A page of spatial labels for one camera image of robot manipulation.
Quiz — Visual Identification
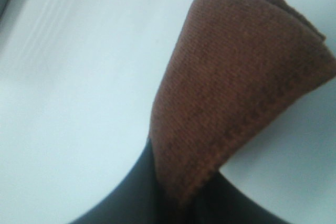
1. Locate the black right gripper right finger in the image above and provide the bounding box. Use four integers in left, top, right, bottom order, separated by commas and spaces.
188, 170, 336, 224

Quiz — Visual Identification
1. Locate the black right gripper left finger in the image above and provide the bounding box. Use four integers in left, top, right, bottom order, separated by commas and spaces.
72, 140, 162, 224

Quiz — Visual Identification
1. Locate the brown towel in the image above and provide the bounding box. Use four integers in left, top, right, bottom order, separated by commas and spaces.
149, 0, 335, 208

